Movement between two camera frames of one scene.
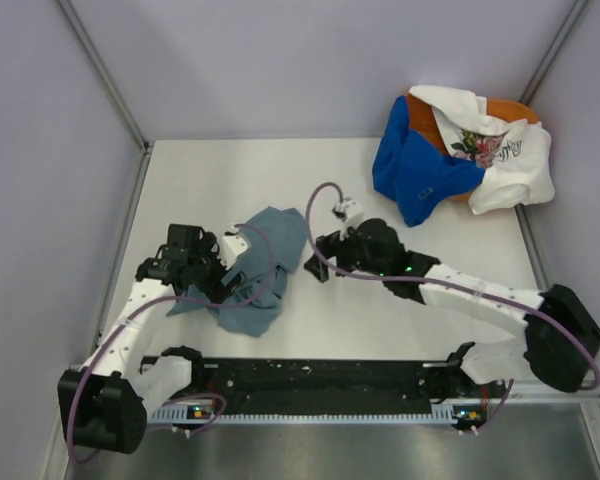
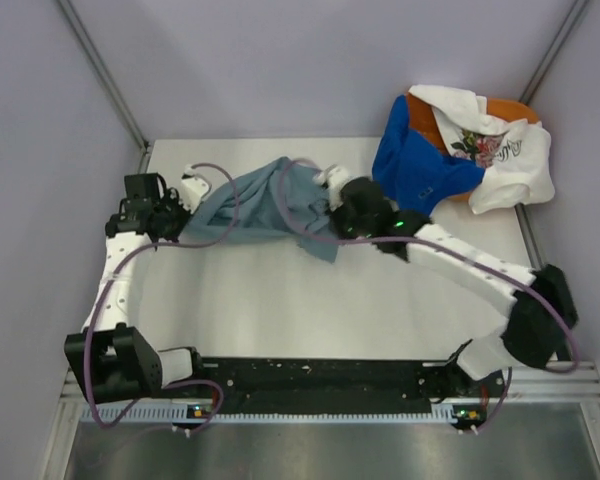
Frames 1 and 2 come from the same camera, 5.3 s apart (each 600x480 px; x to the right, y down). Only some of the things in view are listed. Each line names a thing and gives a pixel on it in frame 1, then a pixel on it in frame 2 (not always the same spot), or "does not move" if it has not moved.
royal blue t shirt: [413, 170] does not move
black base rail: [275, 384] does not move
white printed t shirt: [517, 153] does not move
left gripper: [209, 246] → [172, 199]
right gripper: [335, 245] → [334, 217]
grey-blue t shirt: [256, 287] → [277, 200]
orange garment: [422, 119] does not move
